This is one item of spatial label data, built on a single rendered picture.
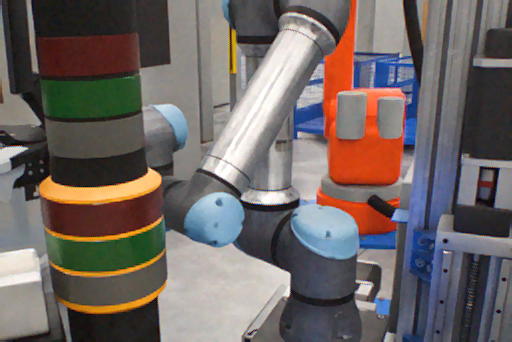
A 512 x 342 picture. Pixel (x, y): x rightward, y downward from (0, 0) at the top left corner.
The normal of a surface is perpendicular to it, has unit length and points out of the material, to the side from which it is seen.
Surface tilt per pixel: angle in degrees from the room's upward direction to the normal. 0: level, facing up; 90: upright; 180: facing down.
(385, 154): 90
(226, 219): 90
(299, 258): 90
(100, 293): 90
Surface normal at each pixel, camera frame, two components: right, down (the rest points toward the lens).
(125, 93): 0.73, 0.22
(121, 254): 0.40, 0.31
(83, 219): -0.11, 0.35
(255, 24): -0.45, 0.32
